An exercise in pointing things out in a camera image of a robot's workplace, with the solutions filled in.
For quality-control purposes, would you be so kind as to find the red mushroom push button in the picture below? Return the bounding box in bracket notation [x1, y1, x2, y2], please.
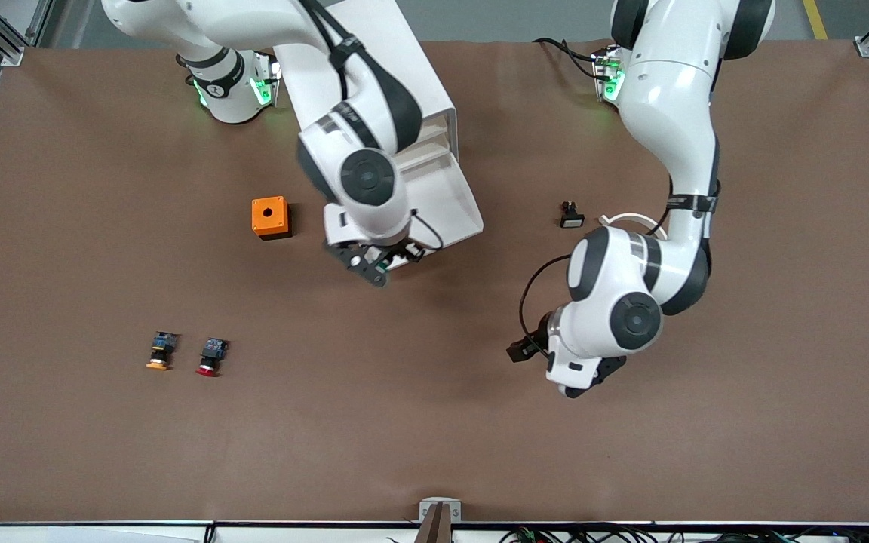
[195, 337, 230, 377]

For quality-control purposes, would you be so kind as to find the yellow mushroom push button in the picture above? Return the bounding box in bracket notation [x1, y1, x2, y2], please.
[146, 330, 180, 371]

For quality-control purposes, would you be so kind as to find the white curved plastic clamp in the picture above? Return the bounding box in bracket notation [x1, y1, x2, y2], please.
[598, 212, 669, 229]

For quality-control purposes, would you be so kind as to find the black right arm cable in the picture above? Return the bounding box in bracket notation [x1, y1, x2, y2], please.
[297, 0, 444, 254]

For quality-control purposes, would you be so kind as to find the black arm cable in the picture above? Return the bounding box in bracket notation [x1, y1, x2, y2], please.
[297, 0, 444, 254]
[518, 254, 576, 342]

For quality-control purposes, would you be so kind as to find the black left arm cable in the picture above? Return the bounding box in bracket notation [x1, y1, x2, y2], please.
[518, 254, 576, 342]

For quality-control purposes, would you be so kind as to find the orange button enclosure box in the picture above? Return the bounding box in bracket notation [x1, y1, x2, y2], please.
[251, 196, 293, 241]

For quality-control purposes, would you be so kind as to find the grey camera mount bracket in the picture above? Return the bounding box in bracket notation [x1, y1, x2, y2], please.
[419, 497, 462, 543]

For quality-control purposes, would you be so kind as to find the black base cable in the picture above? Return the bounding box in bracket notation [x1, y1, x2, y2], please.
[533, 37, 603, 81]

